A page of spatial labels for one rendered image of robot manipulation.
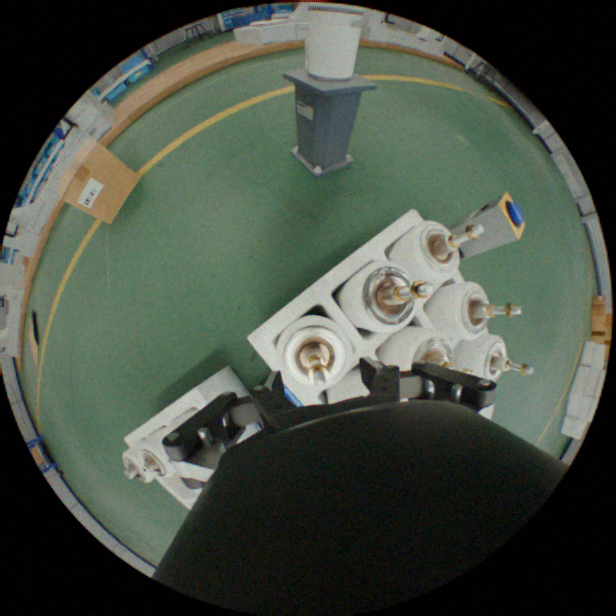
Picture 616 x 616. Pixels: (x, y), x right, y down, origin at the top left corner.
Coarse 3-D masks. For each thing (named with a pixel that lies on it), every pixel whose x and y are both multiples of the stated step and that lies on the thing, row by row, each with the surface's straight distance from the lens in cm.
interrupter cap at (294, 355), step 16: (304, 336) 23; (320, 336) 23; (336, 336) 24; (288, 352) 24; (304, 352) 24; (336, 352) 24; (288, 368) 24; (304, 368) 24; (336, 368) 24; (304, 384) 25
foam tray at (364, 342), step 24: (408, 216) 40; (384, 240) 36; (360, 264) 33; (312, 288) 31; (336, 288) 42; (288, 312) 31; (312, 312) 42; (336, 312) 31; (264, 336) 31; (360, 336) 32; (384, 336) 33; (288, 384) 33
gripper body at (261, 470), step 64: (256, 448) 3; (320, 448) 2; (384, 448) 2; (448, 448) 2; (512, 448) 3; (192, 512) 3; (256, 512) 2; (320, 512) 2; (384, 512) 2; (448, 512) 2; (512, 512) 2; (192, 576) 2; (256, 576) 2; (320, 576) 2; (384, 576) 2; (448, 576) 2
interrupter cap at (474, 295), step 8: (472, 288) 35; (464, 296) 34; (472, 296) 35; (480, 296) 37; (464, 304) 33; (472, 304) 35; (464, 312) 33; (464, 320) 33; (472, 320) 35; (480, 320) 37; (472, 328) 35; (480, 328) 37
